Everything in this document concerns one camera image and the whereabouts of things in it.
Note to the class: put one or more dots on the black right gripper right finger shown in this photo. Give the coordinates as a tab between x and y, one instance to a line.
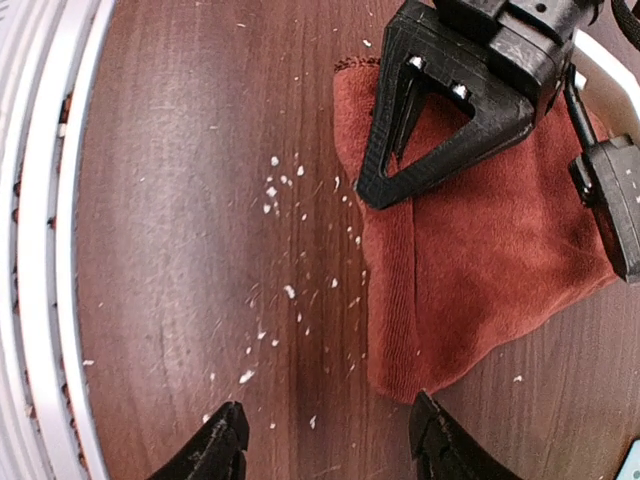
443	449

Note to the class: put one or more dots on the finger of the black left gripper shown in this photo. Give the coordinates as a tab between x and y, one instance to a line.
438	109

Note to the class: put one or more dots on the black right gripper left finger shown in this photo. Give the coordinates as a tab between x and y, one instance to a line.
215	452

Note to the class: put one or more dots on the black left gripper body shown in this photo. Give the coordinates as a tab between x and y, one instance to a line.
528	42

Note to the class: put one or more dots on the dark red towel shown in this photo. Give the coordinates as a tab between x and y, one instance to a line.
484	259

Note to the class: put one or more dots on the aluminium front rail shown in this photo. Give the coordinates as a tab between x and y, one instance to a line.
50	53

